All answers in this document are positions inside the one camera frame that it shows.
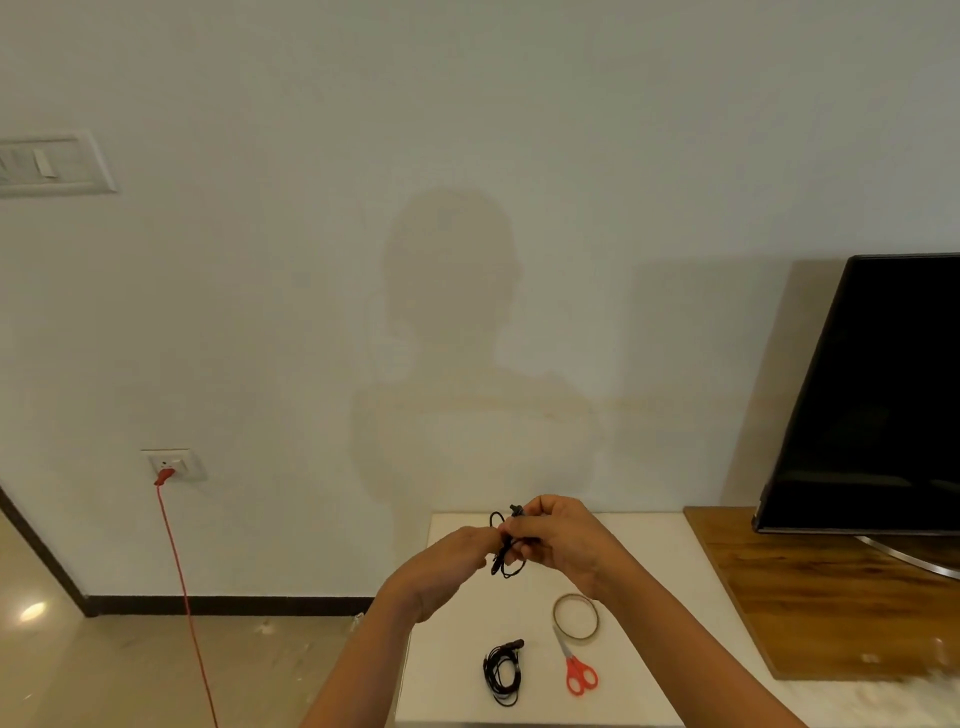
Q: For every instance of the person's right hand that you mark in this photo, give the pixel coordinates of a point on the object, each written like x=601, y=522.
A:
x=577, y=544

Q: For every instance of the person's left hand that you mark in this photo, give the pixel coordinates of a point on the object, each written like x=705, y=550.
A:
x=439, y=574

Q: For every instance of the clear tape roll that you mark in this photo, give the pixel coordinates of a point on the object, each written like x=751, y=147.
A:
x=556, y=616

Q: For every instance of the red scissors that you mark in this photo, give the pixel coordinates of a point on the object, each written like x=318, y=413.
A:
x=576, y=667

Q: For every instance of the person's right forearm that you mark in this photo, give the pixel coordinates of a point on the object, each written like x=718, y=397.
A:
x=697, y=660

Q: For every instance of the person's left forearm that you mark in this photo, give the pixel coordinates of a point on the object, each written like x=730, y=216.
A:
x=360, y=667

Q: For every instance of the wooden board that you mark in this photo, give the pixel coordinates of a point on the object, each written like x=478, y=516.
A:
x=832, y=600

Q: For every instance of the black television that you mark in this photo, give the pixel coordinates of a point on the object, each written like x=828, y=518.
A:
x=870, y=397

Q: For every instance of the silver television stand leg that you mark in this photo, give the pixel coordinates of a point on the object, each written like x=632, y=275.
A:
x=911, y=556

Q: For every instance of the white wall socket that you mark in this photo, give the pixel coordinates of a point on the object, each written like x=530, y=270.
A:
x=187, y=463

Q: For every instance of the white wall switch panel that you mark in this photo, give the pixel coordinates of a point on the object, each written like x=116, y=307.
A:
x=60, y=163

